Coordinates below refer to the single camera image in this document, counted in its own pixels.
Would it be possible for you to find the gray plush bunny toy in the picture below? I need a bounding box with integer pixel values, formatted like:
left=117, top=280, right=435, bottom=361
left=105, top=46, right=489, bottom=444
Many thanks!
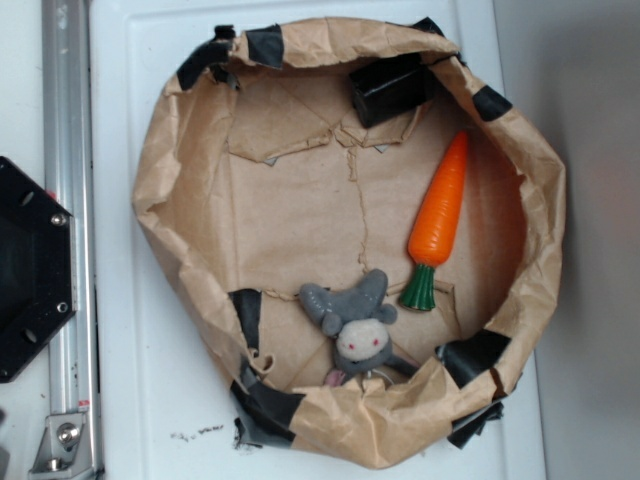
left=299, top=269, right=418, bottom=387

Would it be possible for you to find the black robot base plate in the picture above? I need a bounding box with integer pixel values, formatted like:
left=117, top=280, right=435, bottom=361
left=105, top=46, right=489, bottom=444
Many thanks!
left=1, top=157, right=75, bottom=384

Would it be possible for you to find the black tape-wrapped block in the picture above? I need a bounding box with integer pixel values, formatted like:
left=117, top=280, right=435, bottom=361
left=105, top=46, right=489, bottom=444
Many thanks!
left=349, top=53, right=437, bottom=128

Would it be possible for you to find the orange plastic toy carrot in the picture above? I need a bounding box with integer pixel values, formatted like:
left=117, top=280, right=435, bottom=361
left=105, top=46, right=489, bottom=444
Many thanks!
left=400, top=130, right=469, bottom=311

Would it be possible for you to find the brown paper bag bin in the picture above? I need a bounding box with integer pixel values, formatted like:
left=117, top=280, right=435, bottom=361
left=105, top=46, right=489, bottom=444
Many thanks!
left=132, top=18, right=566, bottom=469

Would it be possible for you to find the metal corner bracket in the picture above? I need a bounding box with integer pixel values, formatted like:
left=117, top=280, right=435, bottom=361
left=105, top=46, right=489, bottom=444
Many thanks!
left=28, top=413, right=93, bottom=479

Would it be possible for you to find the aluminum extrusion rail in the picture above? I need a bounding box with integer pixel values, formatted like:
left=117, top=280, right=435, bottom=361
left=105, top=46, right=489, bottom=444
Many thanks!
left=41, top=1, right=104, bottom=479

